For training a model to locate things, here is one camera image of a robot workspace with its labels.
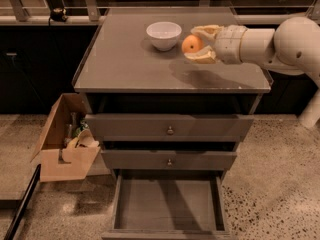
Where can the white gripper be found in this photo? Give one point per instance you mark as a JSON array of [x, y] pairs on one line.
[[229, 44]]

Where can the orange fruit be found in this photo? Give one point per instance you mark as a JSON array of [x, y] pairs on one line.
[[192, 44]]

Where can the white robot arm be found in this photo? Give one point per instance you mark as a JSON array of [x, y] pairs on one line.
[[291, 49]]

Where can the grey drawer cabinet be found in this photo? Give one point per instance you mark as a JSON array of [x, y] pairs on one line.
[[123, 72]]

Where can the grey top drawer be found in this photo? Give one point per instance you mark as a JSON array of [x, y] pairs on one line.
[[169, 127]]

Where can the grey middle drawer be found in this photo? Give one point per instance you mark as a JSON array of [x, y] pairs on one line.
[[168, 160]]

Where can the grey open bottom drawer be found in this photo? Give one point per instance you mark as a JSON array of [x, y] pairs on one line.
[[168, 207]]

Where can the white ceramic bowl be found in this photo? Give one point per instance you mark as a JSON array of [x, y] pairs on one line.
[[164, 35]]

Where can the small black object on ledge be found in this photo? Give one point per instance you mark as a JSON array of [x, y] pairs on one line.
[[58, 14]]

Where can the bottles and items in box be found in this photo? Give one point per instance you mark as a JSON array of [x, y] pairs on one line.
[[75, 127]]

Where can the open cardboard box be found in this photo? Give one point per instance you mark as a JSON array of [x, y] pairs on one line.
[[59, 162]]

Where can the black bar on floor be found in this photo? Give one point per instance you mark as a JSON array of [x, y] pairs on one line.
[[23, 203]]

